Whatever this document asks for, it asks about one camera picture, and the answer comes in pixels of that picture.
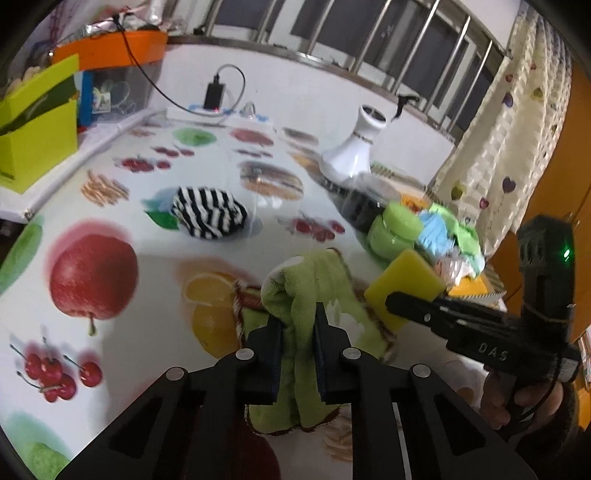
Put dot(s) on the lime green lidded box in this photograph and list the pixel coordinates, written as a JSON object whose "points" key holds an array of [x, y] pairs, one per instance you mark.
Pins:
{"points": [[37, 143]]}

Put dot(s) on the clear container dark contents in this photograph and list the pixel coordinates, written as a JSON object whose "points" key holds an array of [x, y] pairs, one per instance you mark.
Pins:
{"points": [[364, 201]]}

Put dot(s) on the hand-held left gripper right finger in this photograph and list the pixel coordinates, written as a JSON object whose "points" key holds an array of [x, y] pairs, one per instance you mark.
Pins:
{"points": [[322, 355]]}

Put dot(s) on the clear bin orange lid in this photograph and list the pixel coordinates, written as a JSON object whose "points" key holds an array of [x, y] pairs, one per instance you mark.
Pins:
{"points": [[111, 46]]}

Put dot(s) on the blue face mask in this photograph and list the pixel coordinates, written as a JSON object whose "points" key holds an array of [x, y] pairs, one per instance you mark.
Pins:
{"points": [[434, 233]]}

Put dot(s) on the black spray nozzle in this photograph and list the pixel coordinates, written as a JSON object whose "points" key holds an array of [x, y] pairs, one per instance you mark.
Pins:
{"points": [[405, 104]]}

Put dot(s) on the green plastic jar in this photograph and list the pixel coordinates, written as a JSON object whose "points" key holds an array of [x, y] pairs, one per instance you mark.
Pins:
{"points": [[392, 226]]}

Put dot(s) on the fruit printed tablecloth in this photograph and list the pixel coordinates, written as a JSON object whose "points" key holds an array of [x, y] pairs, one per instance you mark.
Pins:
{"points": [[152, 286]]}

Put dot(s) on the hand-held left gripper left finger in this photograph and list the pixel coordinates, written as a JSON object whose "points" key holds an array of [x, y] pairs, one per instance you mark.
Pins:
{"points": [[276, 355]]}

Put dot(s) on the person's right hand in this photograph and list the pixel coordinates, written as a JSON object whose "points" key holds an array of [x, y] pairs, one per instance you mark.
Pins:
{"points": [[540, 401]]}

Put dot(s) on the white power strip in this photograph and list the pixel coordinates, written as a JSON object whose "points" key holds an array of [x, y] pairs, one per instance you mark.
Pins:
{"points": [[184, 113]]}

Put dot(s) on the heart print curtain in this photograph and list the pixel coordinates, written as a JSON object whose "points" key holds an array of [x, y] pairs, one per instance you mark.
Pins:
{"points": [[512, 138]]}

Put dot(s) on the green towel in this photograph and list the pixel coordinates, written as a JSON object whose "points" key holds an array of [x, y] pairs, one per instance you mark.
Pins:
{"points": [[323, 277]]}

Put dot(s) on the bright green satin cloth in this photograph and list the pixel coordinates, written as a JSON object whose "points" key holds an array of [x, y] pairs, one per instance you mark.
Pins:
{"points": [[468, 237]]}

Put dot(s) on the yellow sponge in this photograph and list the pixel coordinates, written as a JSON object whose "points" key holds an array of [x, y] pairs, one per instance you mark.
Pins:
{"points": [[411, 277]]}

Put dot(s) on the white handheld massager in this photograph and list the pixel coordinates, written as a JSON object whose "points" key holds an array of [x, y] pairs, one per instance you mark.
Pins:
{"points": [[351, 152]]}

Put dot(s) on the metal window railing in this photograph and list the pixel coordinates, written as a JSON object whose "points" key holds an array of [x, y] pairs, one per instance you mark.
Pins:
{"points": [[323, 60]]}

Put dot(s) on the white side shelf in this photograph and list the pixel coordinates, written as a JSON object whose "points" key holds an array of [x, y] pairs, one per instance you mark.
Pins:
{"points": [[69, 170]]}

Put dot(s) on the small grey plug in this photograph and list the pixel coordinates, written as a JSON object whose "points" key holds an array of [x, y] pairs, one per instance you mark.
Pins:
{"points": [[249, 109]]}

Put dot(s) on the black white striped cloth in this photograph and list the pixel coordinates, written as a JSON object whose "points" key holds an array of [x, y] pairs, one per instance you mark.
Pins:
{"points": [[207, 214]]}

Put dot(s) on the orange packet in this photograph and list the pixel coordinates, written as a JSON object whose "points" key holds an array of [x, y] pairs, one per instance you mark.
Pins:
{"points": [[468, 287]]}

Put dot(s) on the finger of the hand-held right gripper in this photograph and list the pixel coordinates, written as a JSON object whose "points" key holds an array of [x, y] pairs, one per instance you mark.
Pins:
{"points": [[415, 311]]}

